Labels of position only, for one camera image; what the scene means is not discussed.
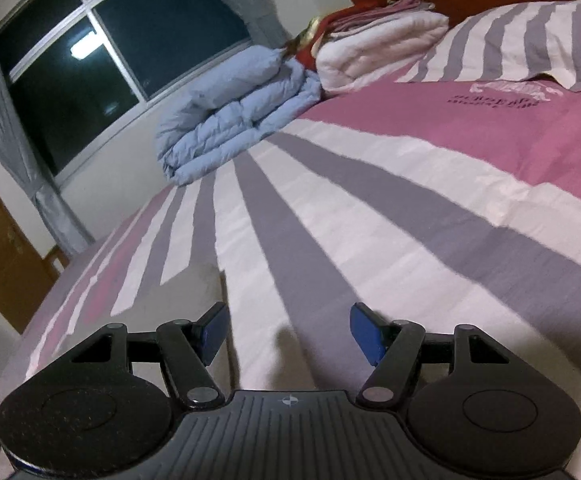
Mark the wooden door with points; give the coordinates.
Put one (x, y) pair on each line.
(5, 260)

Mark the folded white quilt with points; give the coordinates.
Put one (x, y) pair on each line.
(385, 50)

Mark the striped pillow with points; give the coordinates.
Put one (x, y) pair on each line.
(515, 45)

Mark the folded pink sheets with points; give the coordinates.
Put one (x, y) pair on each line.
(395, 10)

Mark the wooden chair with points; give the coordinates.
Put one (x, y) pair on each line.
(59, 260)

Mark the folded blue duvet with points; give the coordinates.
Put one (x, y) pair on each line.
(230, 115)

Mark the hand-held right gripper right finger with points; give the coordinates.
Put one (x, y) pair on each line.
(365, 332)

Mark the window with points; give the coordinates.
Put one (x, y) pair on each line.
(120, 50)

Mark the red cloth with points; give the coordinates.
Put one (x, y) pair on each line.
(315, 45)

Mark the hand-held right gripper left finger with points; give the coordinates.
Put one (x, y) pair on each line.
(214, 332)

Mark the striped bed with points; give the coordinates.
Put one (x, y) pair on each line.
(370, 200)

